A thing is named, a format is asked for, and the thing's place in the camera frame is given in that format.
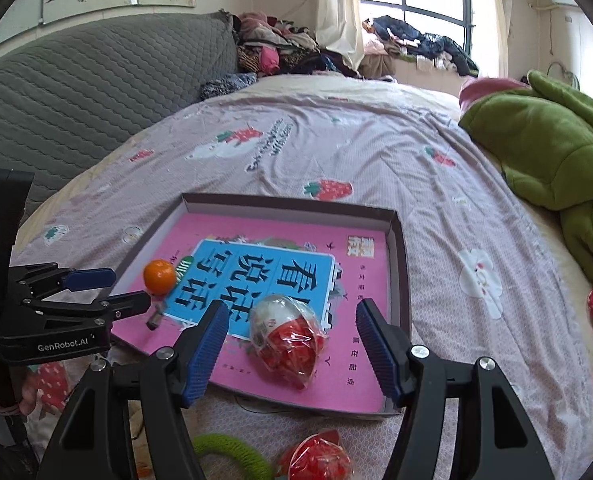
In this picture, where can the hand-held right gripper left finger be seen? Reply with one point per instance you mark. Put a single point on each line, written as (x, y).
(204, 360)

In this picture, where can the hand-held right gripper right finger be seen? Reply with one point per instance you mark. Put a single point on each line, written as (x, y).
(379, 355)

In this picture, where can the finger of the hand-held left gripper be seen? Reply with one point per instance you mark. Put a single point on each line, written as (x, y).
(90, 278)
(121, 305)

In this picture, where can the orange tangerine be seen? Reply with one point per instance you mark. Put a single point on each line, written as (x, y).
(159, 276)

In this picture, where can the red egg-shaped snack packet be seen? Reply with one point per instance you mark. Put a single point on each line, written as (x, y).
(289, 350)
(319, 460)

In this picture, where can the shallow cardboard box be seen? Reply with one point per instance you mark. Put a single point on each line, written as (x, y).
(399, 270)

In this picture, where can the small dark cylinder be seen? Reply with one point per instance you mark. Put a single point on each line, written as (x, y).
(155, 317)

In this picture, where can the pink book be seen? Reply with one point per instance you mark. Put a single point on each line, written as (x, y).
(366, 285)

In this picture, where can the grey quilted headboard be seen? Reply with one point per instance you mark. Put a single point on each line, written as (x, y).
(76, 90)

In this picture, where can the strawberry printed bed sheet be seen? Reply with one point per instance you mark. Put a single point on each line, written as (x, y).
(356, 150)

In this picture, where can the dark patterned cloth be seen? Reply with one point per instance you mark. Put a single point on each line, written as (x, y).
(226, 86)

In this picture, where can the green fleece blanket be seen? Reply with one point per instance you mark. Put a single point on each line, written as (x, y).
(551, 150)

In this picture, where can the pink pillow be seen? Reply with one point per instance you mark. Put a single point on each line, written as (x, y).
(481, 92)

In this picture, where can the pile of clothes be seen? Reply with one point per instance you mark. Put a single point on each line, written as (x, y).
(276, 45)

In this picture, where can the dark clothes on windowsill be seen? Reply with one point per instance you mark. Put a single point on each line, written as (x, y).
(426, 42)

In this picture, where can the cream curtain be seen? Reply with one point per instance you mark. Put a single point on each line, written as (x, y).
(336, 10)
(499, 20)

